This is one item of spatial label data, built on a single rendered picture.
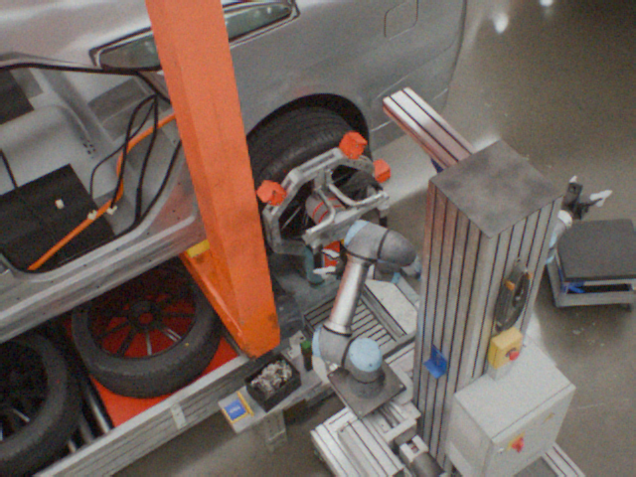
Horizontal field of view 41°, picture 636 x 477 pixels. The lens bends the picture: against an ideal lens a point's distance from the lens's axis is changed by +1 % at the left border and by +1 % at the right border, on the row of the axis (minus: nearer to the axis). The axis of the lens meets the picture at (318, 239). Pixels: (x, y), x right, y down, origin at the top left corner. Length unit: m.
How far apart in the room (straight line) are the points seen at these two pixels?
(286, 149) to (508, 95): 2.26
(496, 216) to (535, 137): 3.07
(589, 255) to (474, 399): 1.67
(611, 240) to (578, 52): 1.82
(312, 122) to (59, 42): 1.14
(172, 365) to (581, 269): 1.98
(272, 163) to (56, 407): 1.38
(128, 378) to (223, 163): 1.40
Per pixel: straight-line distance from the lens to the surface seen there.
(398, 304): 4.35
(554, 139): 5.27
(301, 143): 3.55
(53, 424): 3.82
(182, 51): 2.39
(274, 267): 4.33
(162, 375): 3.83
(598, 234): 4.42
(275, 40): 3.32
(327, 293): 4.30
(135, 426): 3.82
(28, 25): 3.08
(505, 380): 2.87
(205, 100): 2.53
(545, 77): 5.66
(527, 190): 2.28
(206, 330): 3.85
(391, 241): 3.03
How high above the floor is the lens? 3.74
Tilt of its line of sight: 53 degrees down
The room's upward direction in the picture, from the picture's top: 5 degrees counter-clockwise
